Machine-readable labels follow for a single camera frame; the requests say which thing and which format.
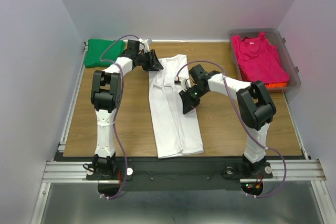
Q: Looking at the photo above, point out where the orange t shirt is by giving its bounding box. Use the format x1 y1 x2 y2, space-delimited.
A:
265 82 287 89

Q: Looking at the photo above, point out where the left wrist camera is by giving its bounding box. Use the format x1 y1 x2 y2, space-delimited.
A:
138 38 152 52

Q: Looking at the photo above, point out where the pink t shirt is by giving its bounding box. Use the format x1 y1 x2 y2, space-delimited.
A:
232 32 289 85

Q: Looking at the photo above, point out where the white t shirt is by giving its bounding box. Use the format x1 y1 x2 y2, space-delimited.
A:
149 54 204 158

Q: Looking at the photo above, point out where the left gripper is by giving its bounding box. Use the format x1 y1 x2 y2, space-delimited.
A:
136 49 164 72

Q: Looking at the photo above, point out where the aluminium rail frame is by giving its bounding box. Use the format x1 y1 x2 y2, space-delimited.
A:
30 41 336 224

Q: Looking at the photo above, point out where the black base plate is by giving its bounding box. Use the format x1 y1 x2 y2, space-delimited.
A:
43 157 273 196

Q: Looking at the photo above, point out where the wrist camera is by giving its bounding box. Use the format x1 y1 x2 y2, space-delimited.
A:
174 76 190 90
138 38 152 52

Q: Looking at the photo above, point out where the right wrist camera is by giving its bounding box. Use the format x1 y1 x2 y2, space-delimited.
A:
174 76 190 90

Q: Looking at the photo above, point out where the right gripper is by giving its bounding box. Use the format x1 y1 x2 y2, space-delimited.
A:
178 85 208 115

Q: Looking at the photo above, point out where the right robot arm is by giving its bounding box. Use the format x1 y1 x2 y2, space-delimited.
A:
174 65 276 177

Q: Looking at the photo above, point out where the folded green t shirt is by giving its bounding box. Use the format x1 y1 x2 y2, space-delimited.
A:
84 39 125 68

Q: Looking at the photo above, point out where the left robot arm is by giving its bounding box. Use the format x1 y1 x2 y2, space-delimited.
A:
84 38 163 179

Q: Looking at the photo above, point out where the clear plastic bin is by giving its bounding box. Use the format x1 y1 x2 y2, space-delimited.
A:
228 28 301 92

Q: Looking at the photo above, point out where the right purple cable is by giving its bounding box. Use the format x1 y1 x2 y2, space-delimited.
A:
174 60 287 198

